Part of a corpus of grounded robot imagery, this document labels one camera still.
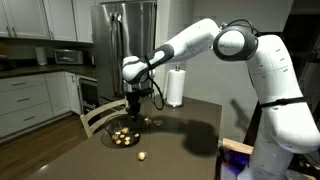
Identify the white wall cabinets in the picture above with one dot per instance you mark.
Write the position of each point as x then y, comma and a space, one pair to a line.
40, 18

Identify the stainless steel refrigerator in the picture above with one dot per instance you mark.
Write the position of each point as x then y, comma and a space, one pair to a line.
110, 50

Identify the black undercounter wine cooler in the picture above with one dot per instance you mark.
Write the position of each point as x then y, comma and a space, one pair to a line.
89, 95

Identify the white base cabinets with drawers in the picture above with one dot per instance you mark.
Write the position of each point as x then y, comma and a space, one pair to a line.
30, 100

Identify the silver toaster oven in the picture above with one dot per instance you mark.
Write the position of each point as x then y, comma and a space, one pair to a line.
68, 56

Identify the small yellow food piece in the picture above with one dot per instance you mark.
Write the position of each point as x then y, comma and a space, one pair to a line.
122, 136
136, 135
127, 138
115, 136
118, 141
127, 142
124, 130

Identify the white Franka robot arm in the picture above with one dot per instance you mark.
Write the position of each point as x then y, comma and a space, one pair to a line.
286, 110

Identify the white wooden chair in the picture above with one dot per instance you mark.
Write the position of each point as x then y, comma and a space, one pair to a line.
96, 115

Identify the black robot support stand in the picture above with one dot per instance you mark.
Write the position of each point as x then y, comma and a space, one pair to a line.
252, 128

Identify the glass bowl of fruit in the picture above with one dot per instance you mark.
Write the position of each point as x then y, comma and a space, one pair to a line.
115, 125

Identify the light wooden box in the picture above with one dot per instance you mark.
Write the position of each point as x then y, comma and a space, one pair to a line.
236, 145

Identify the blue glowing device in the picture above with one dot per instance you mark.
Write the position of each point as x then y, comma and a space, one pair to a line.
237, 158

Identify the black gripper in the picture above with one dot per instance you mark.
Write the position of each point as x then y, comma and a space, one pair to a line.
134, 97

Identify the dark kitchen countertop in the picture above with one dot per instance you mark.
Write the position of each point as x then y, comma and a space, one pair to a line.
43, 69

